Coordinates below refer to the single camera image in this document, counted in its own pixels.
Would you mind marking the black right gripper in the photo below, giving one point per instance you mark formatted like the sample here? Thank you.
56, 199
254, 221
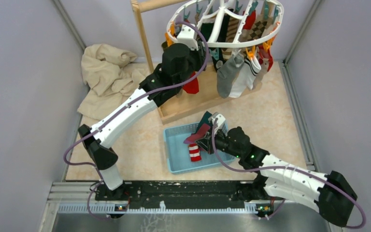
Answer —
206, 143

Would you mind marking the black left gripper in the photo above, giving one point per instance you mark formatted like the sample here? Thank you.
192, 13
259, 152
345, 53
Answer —
200, 55

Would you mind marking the maroon pink sock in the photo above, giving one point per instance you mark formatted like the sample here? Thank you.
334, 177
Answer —
201, 132

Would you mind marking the red white striped sock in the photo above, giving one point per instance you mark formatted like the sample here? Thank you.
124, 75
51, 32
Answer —
194, 153

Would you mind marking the dark teal sock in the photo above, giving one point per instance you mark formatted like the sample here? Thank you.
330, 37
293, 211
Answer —
204, 120

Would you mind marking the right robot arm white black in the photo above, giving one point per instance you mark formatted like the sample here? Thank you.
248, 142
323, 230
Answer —
330, 195

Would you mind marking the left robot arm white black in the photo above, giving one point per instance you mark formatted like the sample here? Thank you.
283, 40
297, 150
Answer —
179, 64

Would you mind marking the teal hanger clip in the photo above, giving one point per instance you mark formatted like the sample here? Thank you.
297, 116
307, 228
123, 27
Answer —
216, 53

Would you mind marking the white plastic sock hanger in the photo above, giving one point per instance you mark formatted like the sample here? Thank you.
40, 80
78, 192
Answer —
189, 13

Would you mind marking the orange hanger clip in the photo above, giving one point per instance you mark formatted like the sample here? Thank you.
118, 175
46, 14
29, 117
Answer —
251, 54

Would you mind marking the red and cream sock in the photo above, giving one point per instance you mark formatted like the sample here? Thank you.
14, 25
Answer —
192, 87

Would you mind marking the light blue plastic basket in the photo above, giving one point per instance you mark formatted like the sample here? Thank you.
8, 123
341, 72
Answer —
178, 159

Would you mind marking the grey ankle sock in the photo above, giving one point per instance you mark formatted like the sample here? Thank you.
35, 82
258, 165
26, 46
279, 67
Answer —
227, 73

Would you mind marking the white black striped sock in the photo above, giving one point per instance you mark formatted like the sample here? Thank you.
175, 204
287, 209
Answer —
246, 77

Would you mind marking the red sock at right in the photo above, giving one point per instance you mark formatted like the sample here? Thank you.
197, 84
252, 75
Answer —
250, 20

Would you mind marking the beige crumpled cloth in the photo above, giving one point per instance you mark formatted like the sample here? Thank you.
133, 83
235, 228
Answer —
112, 77

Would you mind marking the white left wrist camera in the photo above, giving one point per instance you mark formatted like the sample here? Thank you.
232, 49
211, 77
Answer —
188, 36

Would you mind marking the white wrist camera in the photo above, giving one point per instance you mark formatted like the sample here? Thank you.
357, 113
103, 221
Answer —
188, 36
218, 122

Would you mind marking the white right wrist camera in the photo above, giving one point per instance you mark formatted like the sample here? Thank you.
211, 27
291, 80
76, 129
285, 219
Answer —
218, 122

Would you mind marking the wooden hanger stand frame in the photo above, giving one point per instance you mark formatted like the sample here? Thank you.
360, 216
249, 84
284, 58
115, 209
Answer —
185, 105

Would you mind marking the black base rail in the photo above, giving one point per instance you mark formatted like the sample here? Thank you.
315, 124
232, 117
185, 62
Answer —
164, 197

